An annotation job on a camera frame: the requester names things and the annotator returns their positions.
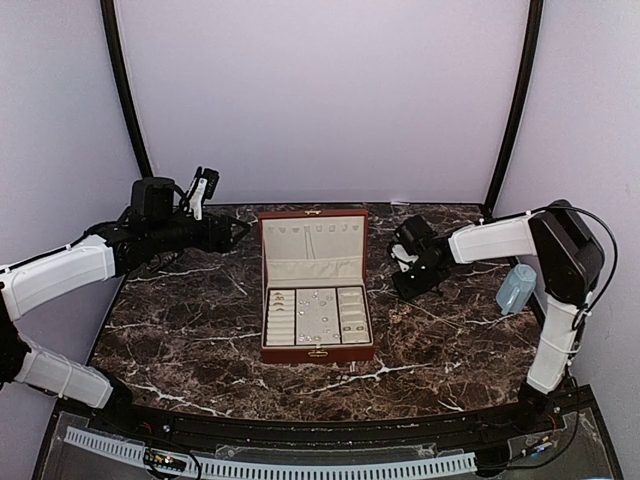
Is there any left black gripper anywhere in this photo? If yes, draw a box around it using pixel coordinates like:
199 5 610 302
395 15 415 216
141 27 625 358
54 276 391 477
148 210 250 254

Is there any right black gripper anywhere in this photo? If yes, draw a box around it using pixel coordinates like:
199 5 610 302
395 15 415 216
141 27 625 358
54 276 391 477
392 258 443 301

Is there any wooden jewelry box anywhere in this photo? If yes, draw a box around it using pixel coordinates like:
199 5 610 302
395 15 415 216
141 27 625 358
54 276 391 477
259 209 375 364

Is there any beige jewelry tray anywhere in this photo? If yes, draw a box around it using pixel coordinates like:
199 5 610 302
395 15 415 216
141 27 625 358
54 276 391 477
264 286 372 348

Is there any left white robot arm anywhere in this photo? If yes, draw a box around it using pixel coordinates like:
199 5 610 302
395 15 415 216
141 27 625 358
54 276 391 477
1 168 250 436

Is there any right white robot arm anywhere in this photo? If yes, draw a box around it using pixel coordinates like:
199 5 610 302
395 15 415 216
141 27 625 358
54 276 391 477
387 200 609 395

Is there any light blue plastic cup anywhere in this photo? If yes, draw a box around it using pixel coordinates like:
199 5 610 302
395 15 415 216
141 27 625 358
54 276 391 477
496 263 537 316

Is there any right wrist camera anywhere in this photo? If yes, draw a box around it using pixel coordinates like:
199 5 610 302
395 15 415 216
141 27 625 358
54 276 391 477
388 242 417 270

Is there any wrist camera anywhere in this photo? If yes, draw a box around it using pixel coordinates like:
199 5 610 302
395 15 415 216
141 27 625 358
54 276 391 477
187 167 220 221
388 242 417 270

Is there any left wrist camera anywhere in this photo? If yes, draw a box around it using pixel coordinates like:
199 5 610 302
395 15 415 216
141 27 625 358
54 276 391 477
187 167 220 221

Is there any black front rail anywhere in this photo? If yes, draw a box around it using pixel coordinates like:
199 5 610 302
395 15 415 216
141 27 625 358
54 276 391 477
54 387 596 451

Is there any white slotted cable duct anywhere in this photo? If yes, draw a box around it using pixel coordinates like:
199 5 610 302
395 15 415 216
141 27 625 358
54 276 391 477
64 427 477 479

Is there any left black frame post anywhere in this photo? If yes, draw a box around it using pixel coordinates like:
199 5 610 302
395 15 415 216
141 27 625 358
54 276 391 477
99 0 154 178

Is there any black frame post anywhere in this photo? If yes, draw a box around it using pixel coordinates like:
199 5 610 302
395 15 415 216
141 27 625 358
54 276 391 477
99 0 154 178
483 0 544 216

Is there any right black frame post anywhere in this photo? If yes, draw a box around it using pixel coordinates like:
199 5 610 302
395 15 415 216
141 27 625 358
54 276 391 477
483 0 544 216

